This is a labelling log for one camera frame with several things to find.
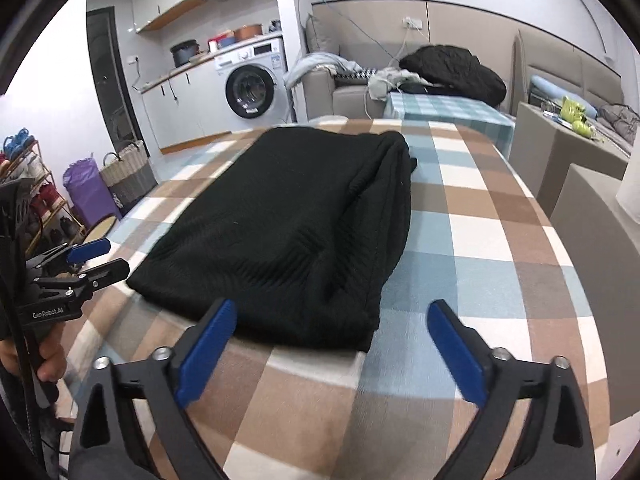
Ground light blue pillow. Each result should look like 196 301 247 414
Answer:
530 75 598 116

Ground black quilted coat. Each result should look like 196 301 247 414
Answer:
399 45 507 108

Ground grey white clothes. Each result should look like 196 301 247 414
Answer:
367 67 421 101

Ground person's left hand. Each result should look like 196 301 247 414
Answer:
0 325 68 386

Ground woven basket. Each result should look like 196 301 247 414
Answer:
100 139 158 216

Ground black pot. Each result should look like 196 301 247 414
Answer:
170 40 201 68

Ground grey sofa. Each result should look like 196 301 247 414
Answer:
302 12 401 123

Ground dark door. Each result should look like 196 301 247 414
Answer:
86 7 146 161

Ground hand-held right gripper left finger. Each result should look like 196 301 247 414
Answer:
70 297 238 480

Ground white washing machine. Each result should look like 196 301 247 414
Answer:
214 35 291 123

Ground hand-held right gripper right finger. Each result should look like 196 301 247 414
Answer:
427 299 598 480

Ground grey cabinet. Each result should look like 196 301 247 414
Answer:
550 164 640 426
515 101 632 216

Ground oval woven mat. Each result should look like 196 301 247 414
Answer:
82 215 119 247

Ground teal checked cloth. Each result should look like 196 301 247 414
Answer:
384 92 516 161

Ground white paper towel roll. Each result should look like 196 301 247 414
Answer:
615 150 640 222

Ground beige padded headboard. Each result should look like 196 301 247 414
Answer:
514 30 640 126

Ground kitchen counter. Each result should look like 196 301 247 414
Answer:
140 62 231 153

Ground purple bag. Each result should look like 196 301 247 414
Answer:
62 157 123 228

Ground shoe rack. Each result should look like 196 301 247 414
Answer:
0 127 86 261

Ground large lime green toy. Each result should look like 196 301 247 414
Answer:
560 97 587 122

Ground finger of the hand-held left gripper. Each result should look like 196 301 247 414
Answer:
25 238 112 275
31 258 130 292

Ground black knit sweater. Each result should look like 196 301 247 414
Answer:
126 126 418 353

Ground white blue blanket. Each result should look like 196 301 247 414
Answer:
284 52 361 88

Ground grey padded jacket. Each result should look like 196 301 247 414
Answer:
597 102 640 142

